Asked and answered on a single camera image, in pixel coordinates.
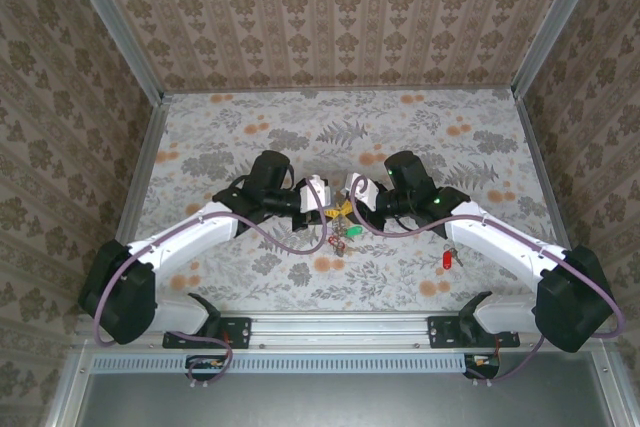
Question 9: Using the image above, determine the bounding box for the floral patterned table cover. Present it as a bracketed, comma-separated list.
[117, 89, 581, 313]

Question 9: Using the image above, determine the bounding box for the grey metal panel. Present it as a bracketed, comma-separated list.
[49, 371, 640, 427]

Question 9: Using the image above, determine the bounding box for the black connector box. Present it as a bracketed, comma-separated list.
[185, 354, 227, 374]
[463, 353, 502, 379]

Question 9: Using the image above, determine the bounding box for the aluminium rear frame rail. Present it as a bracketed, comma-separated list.
[164, 88, 516, 97]

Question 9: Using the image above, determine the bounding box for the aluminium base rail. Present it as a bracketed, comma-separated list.
[74, 311, 616, 351]

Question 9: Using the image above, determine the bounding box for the aluminium side frame rail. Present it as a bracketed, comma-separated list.
[514, 95, 592, 312]
[112, 94, 172, 248]

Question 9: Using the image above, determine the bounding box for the white slotted cable duct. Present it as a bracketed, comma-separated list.
[92, 351, 469, 374]

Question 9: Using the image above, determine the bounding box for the aluminium upright frame post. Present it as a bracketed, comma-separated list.
[58, 0, 167, 104]
[510, 0, 610, 101]

